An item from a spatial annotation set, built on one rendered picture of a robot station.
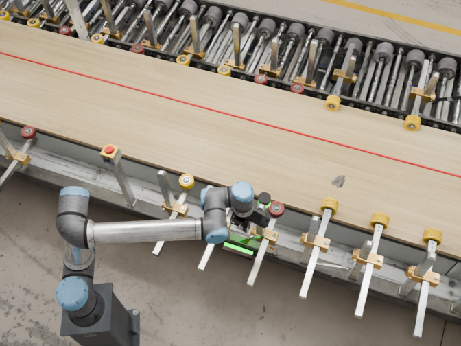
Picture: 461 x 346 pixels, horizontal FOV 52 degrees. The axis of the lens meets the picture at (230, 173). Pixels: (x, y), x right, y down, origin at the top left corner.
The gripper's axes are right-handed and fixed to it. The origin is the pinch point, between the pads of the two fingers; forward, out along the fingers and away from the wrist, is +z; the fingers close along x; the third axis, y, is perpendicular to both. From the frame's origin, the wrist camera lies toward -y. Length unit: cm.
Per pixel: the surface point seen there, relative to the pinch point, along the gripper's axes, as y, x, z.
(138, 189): 77, -21, 39
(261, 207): -4.1, -7.1, -12.4
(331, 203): -32.9, -28.7, 3.0
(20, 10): 213, -115, 15
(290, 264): -22.0, -3.9, 33.1
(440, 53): -72, -167, 18
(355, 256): -50, -6, 5
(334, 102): -19, -93, 3
